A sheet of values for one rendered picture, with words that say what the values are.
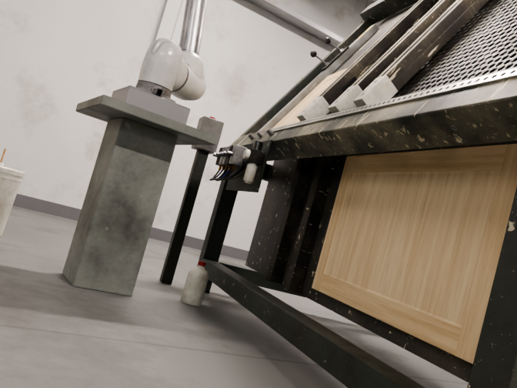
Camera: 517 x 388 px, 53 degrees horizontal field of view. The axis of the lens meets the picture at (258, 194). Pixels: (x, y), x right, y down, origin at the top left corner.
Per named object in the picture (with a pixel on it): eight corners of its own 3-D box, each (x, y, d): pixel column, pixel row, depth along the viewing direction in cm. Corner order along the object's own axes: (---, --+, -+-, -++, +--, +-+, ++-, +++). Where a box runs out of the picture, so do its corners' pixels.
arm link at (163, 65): (129, 78, 224) (143, 30, 225) (153, 92, 241) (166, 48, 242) (158, 82, 217) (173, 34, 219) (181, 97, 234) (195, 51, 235)
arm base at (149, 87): (137, 88, 212) (141, 75, 212) (127, 94, 232) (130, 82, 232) (178, 103, 220) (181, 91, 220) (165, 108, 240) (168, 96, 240)
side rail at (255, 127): (251, 150, 302) (239, 135, 299) (374, 35, 326) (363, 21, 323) (255, 149, 296) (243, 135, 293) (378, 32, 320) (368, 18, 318)
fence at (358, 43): (259, 139, 277) (255, 133, 276) (374, 31, 298) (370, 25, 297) (262, 138, 272) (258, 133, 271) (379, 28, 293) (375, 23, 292)
